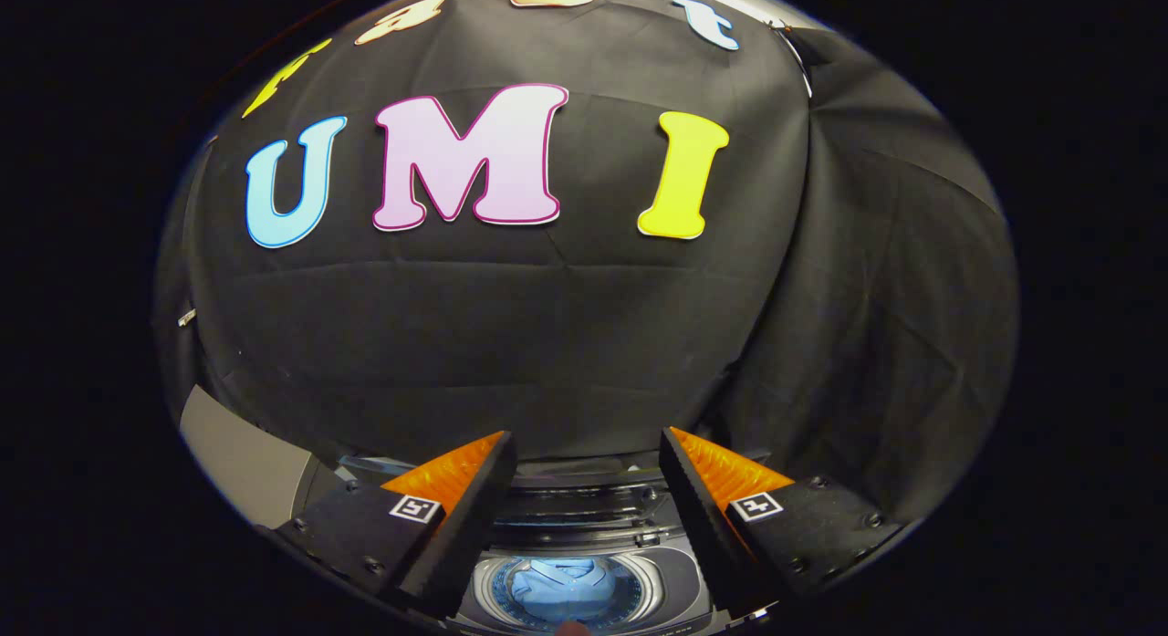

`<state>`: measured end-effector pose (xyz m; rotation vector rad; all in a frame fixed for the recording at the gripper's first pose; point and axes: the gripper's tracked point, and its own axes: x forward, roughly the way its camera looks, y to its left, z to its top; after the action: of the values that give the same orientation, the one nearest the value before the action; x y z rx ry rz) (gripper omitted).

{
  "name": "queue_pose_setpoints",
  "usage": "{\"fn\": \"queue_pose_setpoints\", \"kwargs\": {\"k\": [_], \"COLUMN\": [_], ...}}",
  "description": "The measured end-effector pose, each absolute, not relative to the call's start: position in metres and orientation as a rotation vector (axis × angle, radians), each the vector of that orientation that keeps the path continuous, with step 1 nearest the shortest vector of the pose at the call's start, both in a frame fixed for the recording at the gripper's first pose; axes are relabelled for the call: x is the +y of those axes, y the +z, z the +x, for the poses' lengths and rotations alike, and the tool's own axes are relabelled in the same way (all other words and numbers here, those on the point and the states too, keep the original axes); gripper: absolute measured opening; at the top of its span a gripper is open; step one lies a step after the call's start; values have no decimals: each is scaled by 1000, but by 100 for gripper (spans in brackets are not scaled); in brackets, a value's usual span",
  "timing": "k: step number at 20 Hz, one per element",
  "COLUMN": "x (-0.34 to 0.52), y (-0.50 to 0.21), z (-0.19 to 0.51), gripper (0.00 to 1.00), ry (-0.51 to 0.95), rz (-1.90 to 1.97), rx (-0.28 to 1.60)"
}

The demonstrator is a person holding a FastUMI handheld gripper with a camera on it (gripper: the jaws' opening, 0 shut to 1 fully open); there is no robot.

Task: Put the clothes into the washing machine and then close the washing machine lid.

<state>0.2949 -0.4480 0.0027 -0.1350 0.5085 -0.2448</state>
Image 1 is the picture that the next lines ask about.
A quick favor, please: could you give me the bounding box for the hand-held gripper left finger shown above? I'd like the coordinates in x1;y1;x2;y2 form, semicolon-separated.
274;430;518;619

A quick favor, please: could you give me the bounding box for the dark grey washing machine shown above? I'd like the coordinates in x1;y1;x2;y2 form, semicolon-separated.
452;540;777;636

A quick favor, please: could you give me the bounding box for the black backdrop cloth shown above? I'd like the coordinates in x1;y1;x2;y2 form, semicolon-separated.
155;0;1018;527

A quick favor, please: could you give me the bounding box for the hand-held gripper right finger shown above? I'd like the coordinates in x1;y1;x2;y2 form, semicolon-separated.
659;426;904;619

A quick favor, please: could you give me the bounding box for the light blue polo shirt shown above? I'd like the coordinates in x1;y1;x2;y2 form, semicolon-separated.
506;557;640;624

